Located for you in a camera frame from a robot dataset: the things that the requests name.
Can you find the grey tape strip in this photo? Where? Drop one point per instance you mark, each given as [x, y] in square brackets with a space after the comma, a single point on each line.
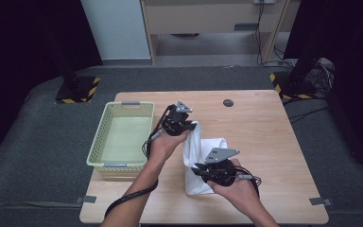
[321, 201]
[86, 199]

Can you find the black stand with striped base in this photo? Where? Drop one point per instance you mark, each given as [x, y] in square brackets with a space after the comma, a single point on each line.
[75, 90]
[291, 86]

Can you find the white cabinet panel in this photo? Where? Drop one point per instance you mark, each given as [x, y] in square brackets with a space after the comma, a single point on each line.
[116, 28]

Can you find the light wooden desk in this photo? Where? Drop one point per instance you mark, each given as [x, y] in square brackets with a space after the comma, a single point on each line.
[201, 17]

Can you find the dark round table grommet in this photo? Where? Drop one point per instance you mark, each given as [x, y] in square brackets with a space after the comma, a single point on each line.
[228, 102]

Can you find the white printed t-shirt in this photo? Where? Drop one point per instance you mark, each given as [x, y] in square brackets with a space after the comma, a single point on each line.
[195, 151]

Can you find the pale green plastic basket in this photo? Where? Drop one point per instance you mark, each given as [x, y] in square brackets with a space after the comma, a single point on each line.
[123, 138]

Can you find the person's left hand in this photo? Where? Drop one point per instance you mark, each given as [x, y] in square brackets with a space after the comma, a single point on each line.
[165, 146]

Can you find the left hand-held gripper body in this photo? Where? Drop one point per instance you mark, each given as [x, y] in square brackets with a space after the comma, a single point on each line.
[175, 121]

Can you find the black curtain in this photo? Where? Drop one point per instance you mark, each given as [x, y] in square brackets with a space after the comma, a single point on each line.
[353, 63]

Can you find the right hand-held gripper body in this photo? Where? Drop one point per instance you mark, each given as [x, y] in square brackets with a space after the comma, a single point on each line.
[220, 168]

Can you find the person's right hand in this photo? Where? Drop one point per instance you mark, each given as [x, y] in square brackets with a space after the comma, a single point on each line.
[238, 195]

